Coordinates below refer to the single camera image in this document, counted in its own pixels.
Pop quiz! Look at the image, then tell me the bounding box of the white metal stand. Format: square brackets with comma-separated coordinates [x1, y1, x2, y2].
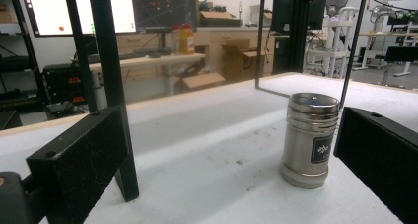
[303, 6, 361, 79]

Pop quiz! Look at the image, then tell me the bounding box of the orange bottle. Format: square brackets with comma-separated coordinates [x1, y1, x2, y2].
[179, 23, 195, 56]

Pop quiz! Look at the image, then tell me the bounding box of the open cardboard box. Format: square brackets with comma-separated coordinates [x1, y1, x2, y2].
[220, 39, 275, 82]

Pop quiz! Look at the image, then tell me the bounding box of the white lit monitor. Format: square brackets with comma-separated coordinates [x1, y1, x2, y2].
[20, 0, 138, 38]

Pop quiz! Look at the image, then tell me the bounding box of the wooden desk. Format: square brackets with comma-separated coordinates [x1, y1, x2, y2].
[88, 52, 207, 97]

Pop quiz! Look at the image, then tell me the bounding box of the black shelf rack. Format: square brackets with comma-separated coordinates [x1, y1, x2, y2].
[0, 0, 50, 130]

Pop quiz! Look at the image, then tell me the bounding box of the black electronic device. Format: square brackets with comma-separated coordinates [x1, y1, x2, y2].
[42, 63, 87, 106]

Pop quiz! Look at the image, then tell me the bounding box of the clear bottle red cap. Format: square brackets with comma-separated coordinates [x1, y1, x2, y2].
[170, 24, 181, 55]

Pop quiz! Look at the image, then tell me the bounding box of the dark monitor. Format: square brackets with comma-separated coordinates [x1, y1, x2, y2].
[130, 0, 197, 33]

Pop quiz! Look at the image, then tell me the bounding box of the cardboard box with dark contents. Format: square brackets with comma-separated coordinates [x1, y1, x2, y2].
[198, 10, 243, 29]

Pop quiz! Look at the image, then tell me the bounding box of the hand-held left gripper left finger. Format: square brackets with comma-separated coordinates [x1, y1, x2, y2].
[26, 106, 129, 224]

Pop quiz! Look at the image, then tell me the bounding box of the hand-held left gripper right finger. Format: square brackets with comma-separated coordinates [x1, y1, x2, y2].
[333, 106, 418, 224]

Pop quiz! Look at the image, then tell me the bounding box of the steel spice shaker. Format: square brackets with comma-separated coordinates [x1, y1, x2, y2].
[279, 92, 341, 190]

